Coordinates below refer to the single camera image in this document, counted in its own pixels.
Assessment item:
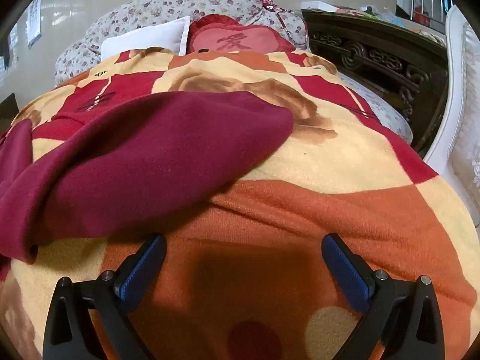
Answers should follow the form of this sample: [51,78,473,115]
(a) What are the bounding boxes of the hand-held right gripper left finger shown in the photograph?
[42,233,167,360]

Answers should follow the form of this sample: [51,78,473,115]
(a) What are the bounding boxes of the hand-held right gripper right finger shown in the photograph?
[321,232,447,360]

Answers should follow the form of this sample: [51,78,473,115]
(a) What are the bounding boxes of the maroon knit garment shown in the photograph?
[0,91,294,271]

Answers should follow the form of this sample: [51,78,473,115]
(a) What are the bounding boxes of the printed fleece blanket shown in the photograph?
[0,46,479,360]

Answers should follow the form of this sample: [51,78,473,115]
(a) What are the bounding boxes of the floral bed sheet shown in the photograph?
[339,71,413,144]

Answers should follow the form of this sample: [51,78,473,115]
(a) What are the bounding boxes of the white upholstered sofa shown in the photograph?
[424,5,480,229]

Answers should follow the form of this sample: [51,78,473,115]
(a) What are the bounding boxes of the dark carved wooden cabinet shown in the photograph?
[301,9,449,158]

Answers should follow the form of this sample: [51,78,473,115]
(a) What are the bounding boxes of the white pillow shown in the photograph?
[101,16,192,57]

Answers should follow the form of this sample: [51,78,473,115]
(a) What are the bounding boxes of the red heart-shaped cushion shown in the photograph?
[186,14,297,54]

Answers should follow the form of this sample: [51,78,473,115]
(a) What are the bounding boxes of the floral quilt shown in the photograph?
[54,0,310,87]

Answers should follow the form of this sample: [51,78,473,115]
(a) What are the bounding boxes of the red container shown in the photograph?
[412,6,430,27]

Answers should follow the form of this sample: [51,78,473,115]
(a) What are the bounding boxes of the white flat box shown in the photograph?
[302,1,340,11]

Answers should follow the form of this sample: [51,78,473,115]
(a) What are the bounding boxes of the wall calendar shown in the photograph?
[27,0,43,49]

